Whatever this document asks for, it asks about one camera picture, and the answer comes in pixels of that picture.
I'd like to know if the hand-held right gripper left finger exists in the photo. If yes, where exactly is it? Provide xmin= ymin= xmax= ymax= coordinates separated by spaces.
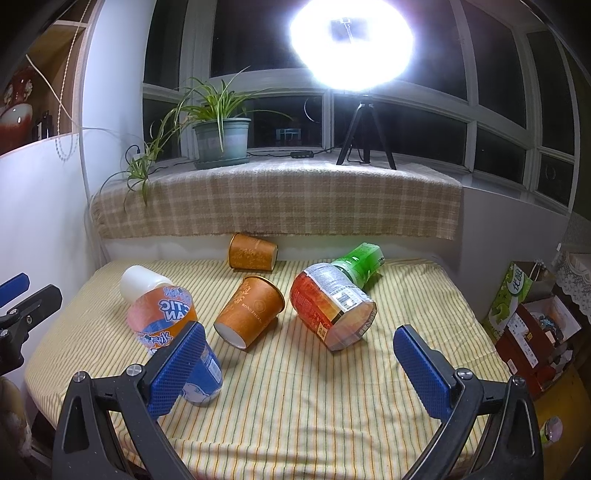
xmin=52 ymin=322 xmax=207 ymax=480

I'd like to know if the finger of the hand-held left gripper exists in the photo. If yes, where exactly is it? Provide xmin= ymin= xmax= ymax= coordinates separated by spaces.
xmin=0 ymin=272 xmax=31 ymax=306
xmin=0 ymin=284 xmax=64 ymax=331

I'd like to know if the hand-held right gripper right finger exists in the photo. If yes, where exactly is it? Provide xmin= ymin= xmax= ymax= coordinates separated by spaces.
xmin=393 ymin=325 xmax=542 ymax=480

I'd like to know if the orange paper cup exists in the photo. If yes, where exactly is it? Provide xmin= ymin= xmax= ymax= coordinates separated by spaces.
xmin=228 ymin=233 xmax=279 ymax=271
xmin=213 ymin=275 xmax=286 ymax=350

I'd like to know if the blue and white cup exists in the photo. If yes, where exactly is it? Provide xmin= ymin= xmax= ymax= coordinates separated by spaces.
xmin=181 ymin=339 xmax=225 ymax=408

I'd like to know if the white plastic cup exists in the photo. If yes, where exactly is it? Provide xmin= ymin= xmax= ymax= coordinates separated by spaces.
xmin=121 ymin=265 xmax=175 ymax=306

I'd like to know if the green paper cup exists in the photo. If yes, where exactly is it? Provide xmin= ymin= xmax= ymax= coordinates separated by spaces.
xmin=331 ymin=242 xmax=385 ymax=292

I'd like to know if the red instant noodle cup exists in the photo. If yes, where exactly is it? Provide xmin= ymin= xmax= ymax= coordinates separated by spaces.
xmin=289 ymin=262 xmax=378 ymax=353

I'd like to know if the clear bottle, blue-orange label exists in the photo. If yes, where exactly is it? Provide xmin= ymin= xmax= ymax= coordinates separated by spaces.
xmin=127 ymin=285 xmax=199 ymax=357

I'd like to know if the red cardboard box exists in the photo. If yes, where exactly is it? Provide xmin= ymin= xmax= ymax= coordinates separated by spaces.
xmin=496 ymin=295 xmax=584 ymax=400

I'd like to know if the green and white carton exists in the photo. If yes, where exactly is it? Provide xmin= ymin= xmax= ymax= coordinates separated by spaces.
xmin=482 ymin=261 xmax=539 ymax=343

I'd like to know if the small bottle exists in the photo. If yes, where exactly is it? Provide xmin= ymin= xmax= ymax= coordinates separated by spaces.
xmin=537 ymin=415 xmax=564 ymax=449

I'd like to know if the red and white vase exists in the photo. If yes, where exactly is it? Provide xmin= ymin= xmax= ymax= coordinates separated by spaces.
xmin=0 ymin=67 xmax=39 ymax=156

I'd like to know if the white lace cloth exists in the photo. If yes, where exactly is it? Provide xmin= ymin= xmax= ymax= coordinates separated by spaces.
xmin=553 ymin=251 xmax=591 ymax=320

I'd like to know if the grey plant saucer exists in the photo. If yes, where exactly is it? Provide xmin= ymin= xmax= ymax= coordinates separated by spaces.
xmin=193 ymin=156 xmax=253 ymax=171

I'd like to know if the beige plaid blanket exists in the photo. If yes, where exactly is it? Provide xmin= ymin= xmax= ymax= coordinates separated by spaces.
xmin=90 ymin=159 xmax=463 ymax=241

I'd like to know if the potted spider plant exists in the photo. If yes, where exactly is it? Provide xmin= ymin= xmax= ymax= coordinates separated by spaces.
xmin=99 ymin=67 xmax=296 ymax=208

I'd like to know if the wooden shelf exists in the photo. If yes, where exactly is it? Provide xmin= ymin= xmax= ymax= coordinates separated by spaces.
xmin=0 ymin=0 xmax=100 ymax=156

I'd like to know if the black tripod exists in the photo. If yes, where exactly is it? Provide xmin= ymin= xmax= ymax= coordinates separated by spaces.
xmin=335 ymin=94 xmax=398 ymax=171

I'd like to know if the white cable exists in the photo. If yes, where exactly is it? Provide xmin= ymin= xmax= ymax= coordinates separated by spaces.
xmin=25 ymin=54 xmax=78 ymax=136

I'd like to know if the black cable with controller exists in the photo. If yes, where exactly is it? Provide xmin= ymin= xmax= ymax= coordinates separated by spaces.
xmin=247 ymin=145 xmax=345 ymax=160

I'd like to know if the ring light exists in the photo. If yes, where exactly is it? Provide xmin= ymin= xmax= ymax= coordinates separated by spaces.
xmin=288 ymin=0 xmax=414 ymax=92

